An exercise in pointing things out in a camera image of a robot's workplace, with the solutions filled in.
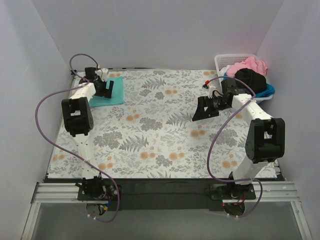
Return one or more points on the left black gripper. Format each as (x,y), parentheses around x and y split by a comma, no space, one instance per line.
(102,89)

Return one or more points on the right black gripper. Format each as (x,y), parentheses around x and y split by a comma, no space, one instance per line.
(209,107)

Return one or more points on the teal t shirt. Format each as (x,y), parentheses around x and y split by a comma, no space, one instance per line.
(117,95)

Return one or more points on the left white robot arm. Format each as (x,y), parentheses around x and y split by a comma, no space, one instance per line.
(78,122)

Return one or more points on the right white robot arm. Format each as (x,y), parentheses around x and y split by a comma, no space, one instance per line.
(265,141)

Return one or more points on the white plastic laundry basket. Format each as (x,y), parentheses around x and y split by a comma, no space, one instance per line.
(222,60)

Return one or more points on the black t shirt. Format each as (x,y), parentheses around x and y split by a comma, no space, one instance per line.
(254,80)

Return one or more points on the floral table cloth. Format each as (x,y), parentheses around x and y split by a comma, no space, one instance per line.
(152,134)

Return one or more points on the pink t shirt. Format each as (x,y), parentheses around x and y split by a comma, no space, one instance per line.
(251,63)

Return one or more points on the blue t shirt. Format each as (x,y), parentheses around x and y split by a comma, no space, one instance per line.
(266,93)

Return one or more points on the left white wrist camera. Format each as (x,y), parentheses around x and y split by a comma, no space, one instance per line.
(103,74)

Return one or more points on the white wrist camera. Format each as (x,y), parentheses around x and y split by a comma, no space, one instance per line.
(210,89)
(103,74)

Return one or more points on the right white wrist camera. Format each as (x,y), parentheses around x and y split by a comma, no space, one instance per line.
(210,89)

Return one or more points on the aluminium frame rail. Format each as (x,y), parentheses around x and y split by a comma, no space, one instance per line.
(67,193)

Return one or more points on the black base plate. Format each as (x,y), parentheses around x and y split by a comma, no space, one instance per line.
(164,193)

